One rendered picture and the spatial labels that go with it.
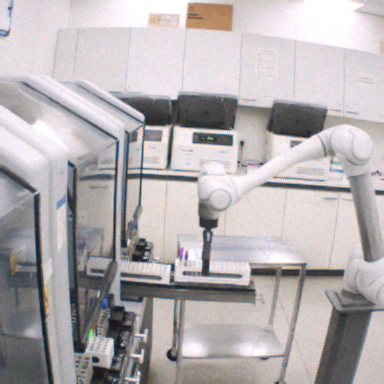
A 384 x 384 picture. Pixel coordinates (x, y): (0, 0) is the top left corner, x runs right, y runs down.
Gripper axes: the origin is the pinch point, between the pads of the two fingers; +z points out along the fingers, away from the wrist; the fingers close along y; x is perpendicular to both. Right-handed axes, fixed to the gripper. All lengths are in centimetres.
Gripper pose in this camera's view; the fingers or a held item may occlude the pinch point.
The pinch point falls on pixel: (205, 266)
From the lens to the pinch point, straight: 201.1
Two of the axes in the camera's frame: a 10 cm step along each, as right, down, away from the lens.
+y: 0.0, -2.0, 9.8
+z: -0.7, 9.8, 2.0
